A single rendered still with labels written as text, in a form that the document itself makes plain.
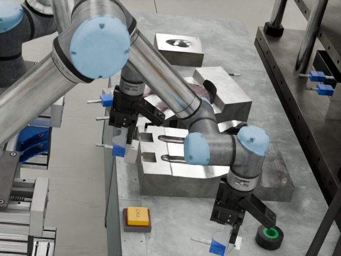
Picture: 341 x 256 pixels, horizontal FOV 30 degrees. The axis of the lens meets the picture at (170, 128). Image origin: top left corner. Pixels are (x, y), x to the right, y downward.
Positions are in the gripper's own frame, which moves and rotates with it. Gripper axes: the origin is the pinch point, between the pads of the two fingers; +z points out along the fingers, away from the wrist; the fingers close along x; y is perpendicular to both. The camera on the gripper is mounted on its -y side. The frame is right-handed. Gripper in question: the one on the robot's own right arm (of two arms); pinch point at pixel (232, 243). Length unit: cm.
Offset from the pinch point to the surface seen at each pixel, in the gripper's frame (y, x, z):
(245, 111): 5, -81, 8
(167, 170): 23.9, -30.3, 6.0
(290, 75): -11, -134, 16
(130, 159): 35.5, -27.4, 3.4
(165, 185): 23.4, -28.5, 10.3
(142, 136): 36, -47, 8
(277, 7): 2, -172, 1
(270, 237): -11.4, -19.0, 11.3
